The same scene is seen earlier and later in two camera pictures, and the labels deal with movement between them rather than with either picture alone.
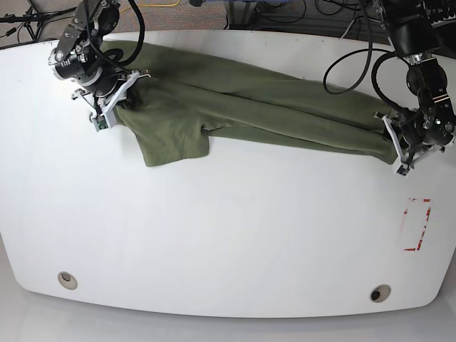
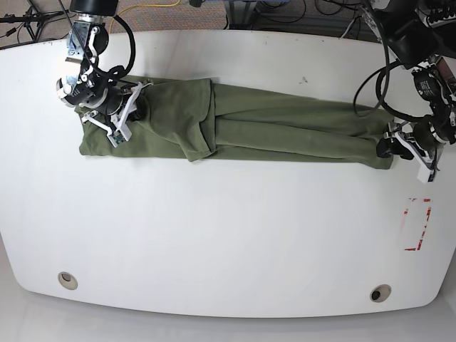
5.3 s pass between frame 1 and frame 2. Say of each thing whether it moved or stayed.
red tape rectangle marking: stayed
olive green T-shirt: moved
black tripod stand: stayed
